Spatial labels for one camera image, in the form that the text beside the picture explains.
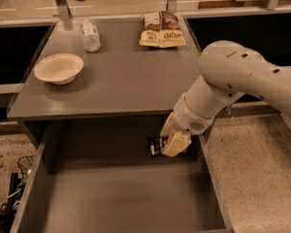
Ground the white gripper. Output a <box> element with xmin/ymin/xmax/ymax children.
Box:
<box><xmin>160</xmin><ymin>94</ymin><xmax>213</xmax><ymax>157</ymax></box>

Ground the black rxbar chocolate bar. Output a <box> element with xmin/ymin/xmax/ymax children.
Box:
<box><xmin>146</xmin><ymin>137</ymin><xmax>168</xmax><ymax>156</ymax></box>

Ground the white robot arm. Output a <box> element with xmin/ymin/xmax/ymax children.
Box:
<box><xmin>160</xmin><ymin>41</ymin><xmax>291</xmax><ymax>157</ymax></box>

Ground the grey cabinet counter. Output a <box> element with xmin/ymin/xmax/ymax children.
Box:
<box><xmin>8</xmin><ymin>17</ymin><xmax>199</xmax><ymax>124</ymax></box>

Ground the open grey top drawer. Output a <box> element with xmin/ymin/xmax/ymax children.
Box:
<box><xmin>11</xmin><ymin>119</ymin><xmax>234</xmax><ymax>233</ymax></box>

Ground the brown and yellow snack bag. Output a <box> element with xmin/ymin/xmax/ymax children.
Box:
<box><xmin>139</xmin><ymin>11</ymin><xmax>186</xmax><ymax>49</ymax></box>

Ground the white paper bowl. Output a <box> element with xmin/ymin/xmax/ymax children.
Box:
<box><xmin>34</xmin><ymin>53</ymin><xmax>83</xmax><ymax>85</ymax></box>

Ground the black and green tool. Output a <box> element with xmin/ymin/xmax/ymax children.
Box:
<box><xmin>0</xmin><ymin>173</ymin><xmax>28</xmax><ymax>233</ymax></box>

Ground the metal bracket with wires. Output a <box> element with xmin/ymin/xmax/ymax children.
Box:
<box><xmin>225</xmin><ymin>106</ymin><xmax>234</xmax><ymax>119</ymax></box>

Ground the grey metal post left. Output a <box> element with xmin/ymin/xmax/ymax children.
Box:
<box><xmin>55</xmin><ymin>0</ymin><xmax>71</xmax><ymax>20</ymax></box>

